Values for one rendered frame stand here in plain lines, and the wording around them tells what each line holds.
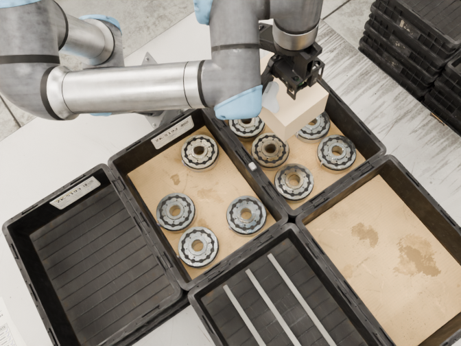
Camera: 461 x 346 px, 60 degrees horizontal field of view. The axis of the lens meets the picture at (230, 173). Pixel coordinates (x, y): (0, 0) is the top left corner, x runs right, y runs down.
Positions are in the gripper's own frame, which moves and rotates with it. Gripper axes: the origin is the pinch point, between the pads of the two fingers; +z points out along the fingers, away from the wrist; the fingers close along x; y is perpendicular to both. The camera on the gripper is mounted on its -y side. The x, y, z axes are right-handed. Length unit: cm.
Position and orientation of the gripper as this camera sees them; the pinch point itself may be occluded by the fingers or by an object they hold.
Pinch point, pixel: (281, 90)
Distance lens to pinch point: 90.5
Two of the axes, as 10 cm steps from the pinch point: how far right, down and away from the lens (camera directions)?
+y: 6.2, 7.1, -3.2
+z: 0.7, 3.6, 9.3
